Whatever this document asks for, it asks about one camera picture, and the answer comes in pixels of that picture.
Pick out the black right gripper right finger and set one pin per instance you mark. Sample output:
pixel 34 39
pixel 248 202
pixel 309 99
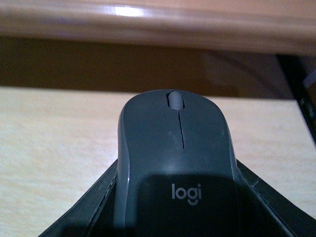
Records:
pixel 267 213

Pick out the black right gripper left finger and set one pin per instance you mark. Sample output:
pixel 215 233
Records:
pixel 92 214

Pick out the grey logi computer mouse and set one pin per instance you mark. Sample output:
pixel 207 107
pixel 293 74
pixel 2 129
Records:
pixel 177 173

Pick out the wooden keyboard tray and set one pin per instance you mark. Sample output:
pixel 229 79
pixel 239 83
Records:
pixel 54 144

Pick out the wooden desk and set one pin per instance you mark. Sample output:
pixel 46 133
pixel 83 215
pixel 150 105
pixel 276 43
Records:
pixel 212 47

